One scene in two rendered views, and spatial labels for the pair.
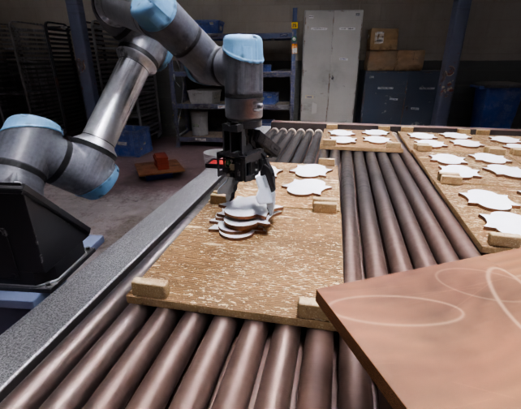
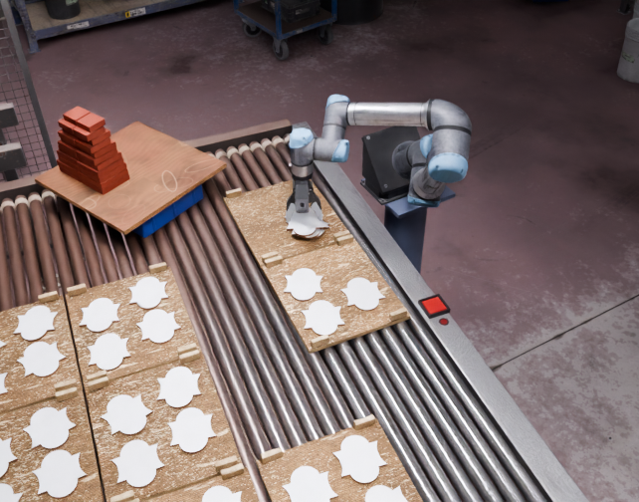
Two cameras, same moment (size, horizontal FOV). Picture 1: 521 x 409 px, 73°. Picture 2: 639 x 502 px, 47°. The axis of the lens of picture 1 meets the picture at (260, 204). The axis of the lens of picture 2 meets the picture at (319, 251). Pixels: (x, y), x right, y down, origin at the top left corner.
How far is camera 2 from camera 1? 3.00 m
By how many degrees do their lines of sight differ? 108
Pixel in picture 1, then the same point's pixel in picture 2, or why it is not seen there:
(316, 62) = not seen: outside the picture
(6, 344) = not seen: hidden behind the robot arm
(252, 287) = (266, 196)
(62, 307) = (329, 170)
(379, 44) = not seen: outside the picture
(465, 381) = (185, 156)
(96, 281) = (335, 180)
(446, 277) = (189, 180)
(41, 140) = (416, 148)
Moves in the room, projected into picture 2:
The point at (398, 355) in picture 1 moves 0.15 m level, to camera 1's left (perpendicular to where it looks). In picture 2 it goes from (199, 155) to (233, 142)
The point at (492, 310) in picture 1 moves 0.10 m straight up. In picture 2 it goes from (177, 174) to (173, 151)
